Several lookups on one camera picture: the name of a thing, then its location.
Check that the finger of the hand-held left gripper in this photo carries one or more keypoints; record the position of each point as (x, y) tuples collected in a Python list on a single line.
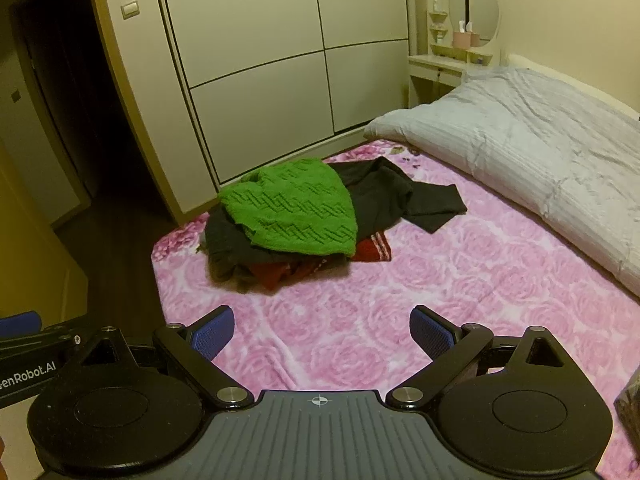
[(20, 322)]

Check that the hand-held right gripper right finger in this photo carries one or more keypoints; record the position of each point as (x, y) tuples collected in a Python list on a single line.
[(429, 331)]

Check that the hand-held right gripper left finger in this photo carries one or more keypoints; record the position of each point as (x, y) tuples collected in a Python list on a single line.
[(216, 332)]

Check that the green knit vest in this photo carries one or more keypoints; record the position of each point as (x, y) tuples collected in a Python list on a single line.
[(295, 210)]

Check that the pink floral blanket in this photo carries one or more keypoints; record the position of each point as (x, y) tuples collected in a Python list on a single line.
[(350, 300)]

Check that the dark grey garment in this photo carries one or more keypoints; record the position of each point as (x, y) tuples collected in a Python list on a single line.
[(227, 245)]

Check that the red striped garment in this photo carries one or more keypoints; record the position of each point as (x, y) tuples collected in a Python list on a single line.
[(372, 251)]

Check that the black garment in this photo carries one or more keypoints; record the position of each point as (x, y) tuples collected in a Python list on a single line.
[(390, 190)]

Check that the white duvet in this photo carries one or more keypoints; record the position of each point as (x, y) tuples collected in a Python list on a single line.
[(530, 130)]

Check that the white vanity table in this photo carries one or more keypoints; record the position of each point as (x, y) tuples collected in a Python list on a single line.
[(435, 66)]

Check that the cream bed headboard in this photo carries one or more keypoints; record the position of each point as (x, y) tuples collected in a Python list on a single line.
[(565, 77)]

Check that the cream sliding wardrobe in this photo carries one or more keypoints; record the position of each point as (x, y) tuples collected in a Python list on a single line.
[(250, 35)]

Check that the white shelf organiser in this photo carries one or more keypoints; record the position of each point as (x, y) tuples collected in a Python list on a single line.
[(438, 20)]

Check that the round mirror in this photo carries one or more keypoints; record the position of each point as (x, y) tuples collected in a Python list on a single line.
[(482, 5)]

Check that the white light switch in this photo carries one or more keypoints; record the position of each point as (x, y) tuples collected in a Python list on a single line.
[(130, 9)]

